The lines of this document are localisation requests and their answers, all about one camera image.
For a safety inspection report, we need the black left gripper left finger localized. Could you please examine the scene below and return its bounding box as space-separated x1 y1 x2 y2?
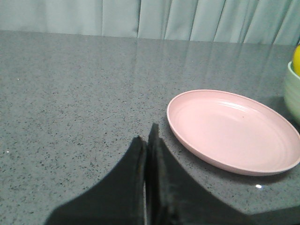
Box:
45 137 147 225

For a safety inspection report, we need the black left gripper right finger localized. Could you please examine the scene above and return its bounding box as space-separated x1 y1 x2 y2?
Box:
146 123 254 225

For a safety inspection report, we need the yellow banana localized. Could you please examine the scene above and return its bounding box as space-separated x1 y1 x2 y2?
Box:
292 45 300 76

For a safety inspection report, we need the pink plate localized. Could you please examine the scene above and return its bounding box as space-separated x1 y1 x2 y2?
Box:
166 90 300 176

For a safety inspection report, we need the green ribbed bowl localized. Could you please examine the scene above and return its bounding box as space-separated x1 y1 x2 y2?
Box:
284 61 300 125

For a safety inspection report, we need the white curtain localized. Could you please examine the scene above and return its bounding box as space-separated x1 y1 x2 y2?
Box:
0 0 300 45

